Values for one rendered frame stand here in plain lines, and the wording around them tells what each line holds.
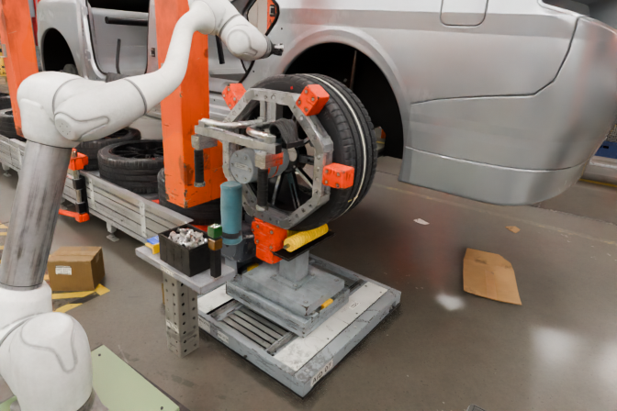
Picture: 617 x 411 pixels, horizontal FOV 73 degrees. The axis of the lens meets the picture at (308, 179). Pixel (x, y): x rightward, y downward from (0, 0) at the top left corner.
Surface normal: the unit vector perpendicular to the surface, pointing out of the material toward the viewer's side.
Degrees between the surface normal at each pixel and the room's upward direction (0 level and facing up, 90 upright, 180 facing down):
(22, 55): 90
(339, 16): 90
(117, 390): 4
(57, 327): 9
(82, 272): 90
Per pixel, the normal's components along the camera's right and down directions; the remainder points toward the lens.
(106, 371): 0.11, -0.93
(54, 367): 0.57, 0.10
